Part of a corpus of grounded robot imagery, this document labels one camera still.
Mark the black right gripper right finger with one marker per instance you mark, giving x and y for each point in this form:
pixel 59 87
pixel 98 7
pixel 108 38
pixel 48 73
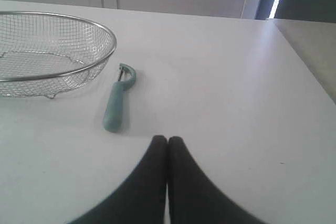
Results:
pixel 193 197

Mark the oval wire mesh basket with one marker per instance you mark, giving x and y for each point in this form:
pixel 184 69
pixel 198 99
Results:
pixel 45 54

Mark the teal handled peeler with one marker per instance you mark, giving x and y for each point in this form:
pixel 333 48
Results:
pixel 112 119

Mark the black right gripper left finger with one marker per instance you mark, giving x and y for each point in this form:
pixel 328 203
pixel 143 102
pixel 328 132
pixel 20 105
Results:
pixel 141 196

